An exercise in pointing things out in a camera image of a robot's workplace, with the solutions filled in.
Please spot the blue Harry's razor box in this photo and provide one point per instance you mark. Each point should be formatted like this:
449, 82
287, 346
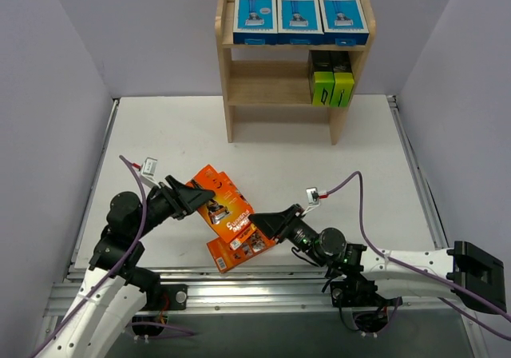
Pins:
299, 22
344, 23

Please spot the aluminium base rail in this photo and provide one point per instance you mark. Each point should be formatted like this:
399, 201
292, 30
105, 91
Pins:
262, 289

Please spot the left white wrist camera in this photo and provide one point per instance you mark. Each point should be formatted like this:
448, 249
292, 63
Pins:
147, 172

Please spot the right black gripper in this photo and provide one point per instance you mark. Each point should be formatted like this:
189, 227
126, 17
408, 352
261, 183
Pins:
288, 222

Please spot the white Harry's razor blister pack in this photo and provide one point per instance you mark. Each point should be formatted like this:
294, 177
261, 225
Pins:
255, 22

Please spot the orange razor pack top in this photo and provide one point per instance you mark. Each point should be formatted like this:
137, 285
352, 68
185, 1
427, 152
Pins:
228, 211

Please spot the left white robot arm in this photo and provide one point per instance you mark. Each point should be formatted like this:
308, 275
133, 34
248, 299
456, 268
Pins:
114, 287

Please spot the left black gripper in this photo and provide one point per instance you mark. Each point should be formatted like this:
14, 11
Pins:
172, 197

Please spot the orange razor pack front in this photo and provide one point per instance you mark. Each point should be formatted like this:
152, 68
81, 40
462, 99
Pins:
226, 259

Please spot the wooden three-tier shelf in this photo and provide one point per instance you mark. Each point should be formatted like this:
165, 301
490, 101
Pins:
272, 82

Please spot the black green Gillette box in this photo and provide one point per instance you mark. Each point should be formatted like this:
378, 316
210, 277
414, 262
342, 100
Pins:
321, 78
343, 79

